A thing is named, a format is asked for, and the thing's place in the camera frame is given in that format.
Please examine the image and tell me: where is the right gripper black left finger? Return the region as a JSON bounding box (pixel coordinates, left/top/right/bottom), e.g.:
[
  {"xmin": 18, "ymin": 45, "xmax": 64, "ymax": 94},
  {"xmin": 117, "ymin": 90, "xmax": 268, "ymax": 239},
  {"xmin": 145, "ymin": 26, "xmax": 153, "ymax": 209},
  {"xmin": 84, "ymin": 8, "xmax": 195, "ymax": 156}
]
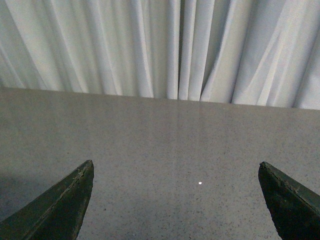
[{"xmin": 0, "ymin": 160, "xmax": 94, "ymax": 240}]

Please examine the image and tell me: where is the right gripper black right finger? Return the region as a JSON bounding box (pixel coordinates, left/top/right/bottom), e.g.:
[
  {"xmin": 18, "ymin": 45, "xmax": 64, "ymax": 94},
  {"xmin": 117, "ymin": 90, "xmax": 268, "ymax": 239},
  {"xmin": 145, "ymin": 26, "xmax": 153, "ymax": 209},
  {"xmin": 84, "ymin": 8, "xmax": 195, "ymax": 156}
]
[{"xmin": 258, "ymin": 161, "xmax": 320, "ymax": 240}]

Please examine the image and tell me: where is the white pleated curtain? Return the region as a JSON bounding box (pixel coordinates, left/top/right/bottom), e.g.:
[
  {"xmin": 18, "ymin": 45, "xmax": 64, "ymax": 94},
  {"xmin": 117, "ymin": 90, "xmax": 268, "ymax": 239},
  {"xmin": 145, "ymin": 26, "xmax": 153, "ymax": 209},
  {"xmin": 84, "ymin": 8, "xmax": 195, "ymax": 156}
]
[{"xmin": 0, "ymin": 0, "xmax": 320, "ymax": 110}]

